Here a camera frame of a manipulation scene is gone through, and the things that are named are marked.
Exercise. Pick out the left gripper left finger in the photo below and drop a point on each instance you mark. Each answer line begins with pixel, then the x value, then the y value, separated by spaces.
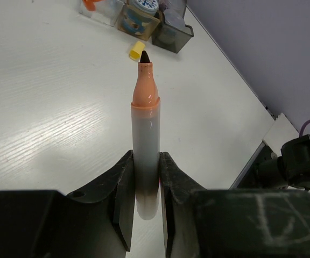
pixel 96 220

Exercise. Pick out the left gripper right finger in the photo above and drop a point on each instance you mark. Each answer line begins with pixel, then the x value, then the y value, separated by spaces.
pixel 231 223

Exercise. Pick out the orange tip clear marker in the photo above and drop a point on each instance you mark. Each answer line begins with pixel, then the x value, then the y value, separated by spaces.
pixel 145 119

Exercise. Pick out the yellow marker cap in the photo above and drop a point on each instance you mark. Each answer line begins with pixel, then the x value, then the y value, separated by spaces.
pixel 136 51

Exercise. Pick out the blue patterned tape roll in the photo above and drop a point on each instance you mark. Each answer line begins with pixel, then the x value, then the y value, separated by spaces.
pixel 150 7

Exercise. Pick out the orange marker cap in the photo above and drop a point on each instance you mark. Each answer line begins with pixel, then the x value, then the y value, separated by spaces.
pixel 90 4

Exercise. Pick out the clear plastic container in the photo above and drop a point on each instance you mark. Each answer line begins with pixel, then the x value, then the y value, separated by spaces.
pixel 107 11

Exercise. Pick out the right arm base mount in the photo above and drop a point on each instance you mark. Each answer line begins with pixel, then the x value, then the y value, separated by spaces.
pixel 262 171

